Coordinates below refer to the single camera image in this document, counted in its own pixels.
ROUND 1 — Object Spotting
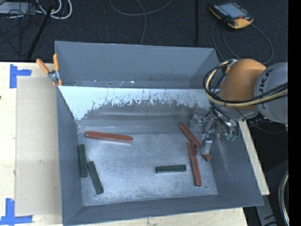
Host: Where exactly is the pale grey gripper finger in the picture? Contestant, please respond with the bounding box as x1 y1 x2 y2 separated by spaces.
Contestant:
200 137 213 155

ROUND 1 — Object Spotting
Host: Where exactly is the red-brown flat block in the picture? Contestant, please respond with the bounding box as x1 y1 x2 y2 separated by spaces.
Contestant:
179 123 213 162
186 141 203 187
85 130 134 144

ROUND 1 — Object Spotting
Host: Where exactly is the dark green flat block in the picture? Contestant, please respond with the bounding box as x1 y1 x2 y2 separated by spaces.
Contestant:
78 144 89 178
155 164 187 174
87 161 104 195

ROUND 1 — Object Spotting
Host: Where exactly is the grey metal bin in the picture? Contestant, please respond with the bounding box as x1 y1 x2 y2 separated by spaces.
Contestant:
54 40 265 226

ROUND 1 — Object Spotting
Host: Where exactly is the pale wood flat board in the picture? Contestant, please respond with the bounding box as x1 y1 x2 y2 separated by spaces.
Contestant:
14 76 63 218

